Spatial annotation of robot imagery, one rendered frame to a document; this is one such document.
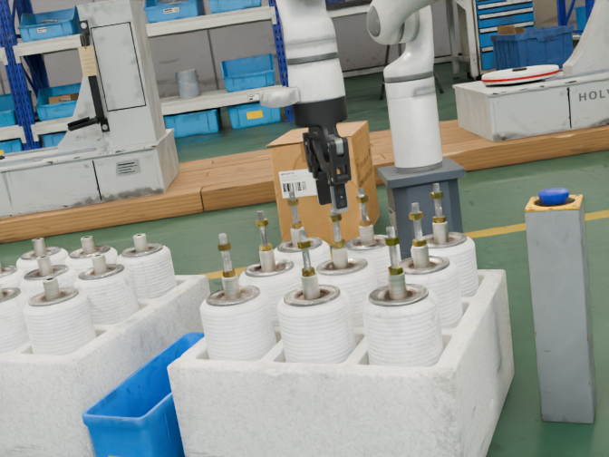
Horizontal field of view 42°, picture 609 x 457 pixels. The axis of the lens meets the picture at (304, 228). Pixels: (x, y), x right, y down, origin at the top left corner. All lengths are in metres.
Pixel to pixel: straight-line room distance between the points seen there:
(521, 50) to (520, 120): 2.42
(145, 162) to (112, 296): 1.73
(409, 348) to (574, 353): 0.28
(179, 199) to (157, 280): 1.55
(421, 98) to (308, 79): 0.47
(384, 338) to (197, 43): 8.46
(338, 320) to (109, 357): 0.40
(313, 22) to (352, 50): 8.30
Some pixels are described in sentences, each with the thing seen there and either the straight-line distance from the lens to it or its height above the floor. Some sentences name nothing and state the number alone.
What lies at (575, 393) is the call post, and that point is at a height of 0.05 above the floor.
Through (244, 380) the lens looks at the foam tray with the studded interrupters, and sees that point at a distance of 1.05.
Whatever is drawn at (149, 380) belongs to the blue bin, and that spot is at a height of 0.09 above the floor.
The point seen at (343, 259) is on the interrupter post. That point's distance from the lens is 1.14.
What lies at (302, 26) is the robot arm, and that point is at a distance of 1.07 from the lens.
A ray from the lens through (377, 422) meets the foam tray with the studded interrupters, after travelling 1.00.
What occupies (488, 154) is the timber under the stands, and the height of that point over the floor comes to 0.05.
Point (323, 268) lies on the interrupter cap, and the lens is 1.15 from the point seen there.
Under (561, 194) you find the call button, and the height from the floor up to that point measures 0.33.
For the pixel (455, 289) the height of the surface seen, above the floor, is 0.22.
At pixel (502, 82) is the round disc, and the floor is 0.29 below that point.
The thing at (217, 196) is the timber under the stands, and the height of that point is 0.05.
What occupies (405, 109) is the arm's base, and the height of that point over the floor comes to 0.42.
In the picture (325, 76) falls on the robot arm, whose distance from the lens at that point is 1.07.
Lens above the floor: 0.59
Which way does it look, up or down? 14 degrees down
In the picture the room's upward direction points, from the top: 9 degrees counter-clockwise
